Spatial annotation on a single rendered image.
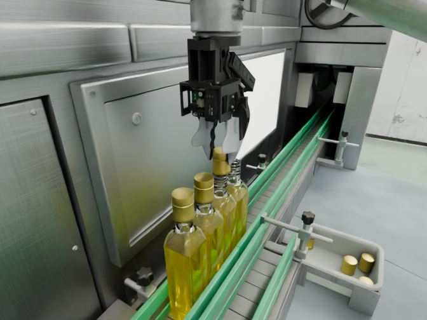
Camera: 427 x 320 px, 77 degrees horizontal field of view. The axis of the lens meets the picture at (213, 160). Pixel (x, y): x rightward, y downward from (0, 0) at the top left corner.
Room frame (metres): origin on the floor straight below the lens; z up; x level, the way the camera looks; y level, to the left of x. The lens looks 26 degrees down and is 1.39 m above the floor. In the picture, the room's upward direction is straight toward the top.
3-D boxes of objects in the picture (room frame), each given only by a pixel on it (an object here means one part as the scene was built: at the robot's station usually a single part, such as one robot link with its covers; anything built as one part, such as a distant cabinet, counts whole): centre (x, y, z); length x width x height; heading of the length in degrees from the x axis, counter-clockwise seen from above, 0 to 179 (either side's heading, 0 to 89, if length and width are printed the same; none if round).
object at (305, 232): (0.50, -0.20, 0.95); 0.17 x 0.03 x 0.12; 59
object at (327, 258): (0.55, -0.34, 0.80); 0.22 x 0.17 x 0.09; 59
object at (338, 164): (1.05, -0.52, 0.90); 0.17 x 0.05 x 0.22; 59
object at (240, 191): (0.49, -0.04, 0.99); 0.06 x 0.06 x 0.21; 58
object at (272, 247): (0.51, -0.18, 0.85); 0.09 x 0.04 x 0.07; 59
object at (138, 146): (0.75, -0.04, 1.15); 0.90 x 0.03 x 0.34; 149
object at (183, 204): (0.34, 0.05, 1.14); 0.04 x 0.04 x 0.04
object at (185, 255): (0.34, 0.05, 0.99); 0.06 x 0.06 x 0.21; 59
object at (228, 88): (0.42, 0.00, 1.32); 0.09 x 0.08 x 0.12; 150
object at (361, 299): (0.56, -0.32, 0.79); 0.27 x 0.17 x 0.08; 59
